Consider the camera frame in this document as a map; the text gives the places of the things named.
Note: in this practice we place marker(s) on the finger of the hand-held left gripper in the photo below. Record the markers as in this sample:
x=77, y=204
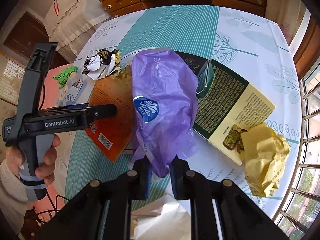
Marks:
x=102, y=113

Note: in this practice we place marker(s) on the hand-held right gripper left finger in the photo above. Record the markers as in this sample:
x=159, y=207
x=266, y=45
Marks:
x=147, y=180

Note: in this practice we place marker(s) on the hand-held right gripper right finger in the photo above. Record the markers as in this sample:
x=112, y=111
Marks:
x=175, y=185

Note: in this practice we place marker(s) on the orange package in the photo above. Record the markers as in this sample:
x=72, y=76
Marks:
x=112, y=120

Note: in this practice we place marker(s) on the beige paper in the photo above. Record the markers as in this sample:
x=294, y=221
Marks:
x=162, y=217

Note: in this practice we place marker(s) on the white blue tissue box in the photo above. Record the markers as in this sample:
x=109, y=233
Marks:
x=72, y=87

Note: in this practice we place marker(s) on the green paper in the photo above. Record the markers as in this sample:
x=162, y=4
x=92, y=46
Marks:
x=65, y=76

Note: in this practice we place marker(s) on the purple plastic bag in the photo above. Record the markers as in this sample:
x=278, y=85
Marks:
x=162, y=87

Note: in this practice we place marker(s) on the dark green printed box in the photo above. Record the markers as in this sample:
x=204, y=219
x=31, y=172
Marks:
x=225, y=100

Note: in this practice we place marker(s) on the person's left forearm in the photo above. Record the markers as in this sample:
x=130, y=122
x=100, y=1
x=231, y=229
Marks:
x=10, y=195

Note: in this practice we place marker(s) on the person's left hand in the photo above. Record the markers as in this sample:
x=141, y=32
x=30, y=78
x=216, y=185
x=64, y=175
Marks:
x=48, y=165

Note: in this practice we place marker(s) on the black gold crumpled wrapper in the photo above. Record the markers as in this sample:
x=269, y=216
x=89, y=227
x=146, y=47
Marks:
x=95, y=63

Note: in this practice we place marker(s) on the brown wooden door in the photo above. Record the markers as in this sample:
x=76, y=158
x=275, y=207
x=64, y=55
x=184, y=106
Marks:
x=25, y=37

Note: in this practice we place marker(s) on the yellow crumpled paper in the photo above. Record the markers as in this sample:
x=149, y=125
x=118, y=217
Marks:
x=265, y=160

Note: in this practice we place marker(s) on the lace covered furniture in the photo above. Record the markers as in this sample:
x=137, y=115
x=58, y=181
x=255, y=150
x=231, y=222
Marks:
x=75, y=12

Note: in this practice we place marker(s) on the table with blue tablecloth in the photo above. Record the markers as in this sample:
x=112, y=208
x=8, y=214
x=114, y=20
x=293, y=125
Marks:
x=175, y=25

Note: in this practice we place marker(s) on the metal window grille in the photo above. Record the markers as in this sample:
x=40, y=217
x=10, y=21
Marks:
x=310, y=140

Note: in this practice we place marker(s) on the wooden window frame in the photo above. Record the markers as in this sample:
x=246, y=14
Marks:
x=307, y=55

